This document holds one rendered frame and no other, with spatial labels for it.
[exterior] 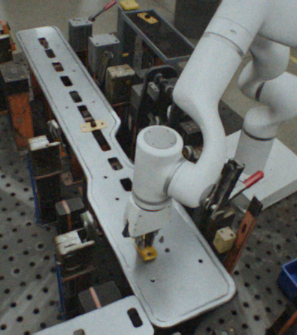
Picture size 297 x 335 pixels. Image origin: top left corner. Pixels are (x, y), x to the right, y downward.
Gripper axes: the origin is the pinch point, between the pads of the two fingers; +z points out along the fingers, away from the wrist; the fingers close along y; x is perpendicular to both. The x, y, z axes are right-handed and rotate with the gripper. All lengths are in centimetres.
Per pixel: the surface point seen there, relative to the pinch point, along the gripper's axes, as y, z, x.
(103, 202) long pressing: 3.6, 3.5, -16.7
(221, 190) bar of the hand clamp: -19.9, -8.8, -0.3
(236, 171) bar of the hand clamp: -20.2, -17.0, 1.7
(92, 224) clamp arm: 11.6, -6.7, -3.8
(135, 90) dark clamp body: -21, -4, -50
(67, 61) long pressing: -10, 3, -86
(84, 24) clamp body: -22, -3, -103
